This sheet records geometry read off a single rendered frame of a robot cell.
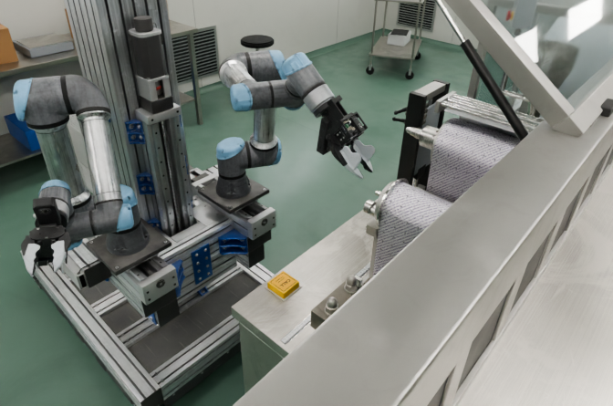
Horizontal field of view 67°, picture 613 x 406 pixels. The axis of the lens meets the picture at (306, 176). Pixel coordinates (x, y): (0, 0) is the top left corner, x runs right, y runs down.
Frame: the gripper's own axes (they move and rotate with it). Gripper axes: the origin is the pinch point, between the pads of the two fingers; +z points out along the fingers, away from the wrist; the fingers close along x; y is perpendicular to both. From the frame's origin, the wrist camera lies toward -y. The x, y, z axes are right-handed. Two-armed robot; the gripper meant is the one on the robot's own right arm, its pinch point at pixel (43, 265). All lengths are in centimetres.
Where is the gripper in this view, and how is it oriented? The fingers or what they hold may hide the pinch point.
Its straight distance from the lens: 116.8
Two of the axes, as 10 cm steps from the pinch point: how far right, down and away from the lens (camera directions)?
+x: -9.2, 0.6, -3.8
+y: -1.5, 8.6, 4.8
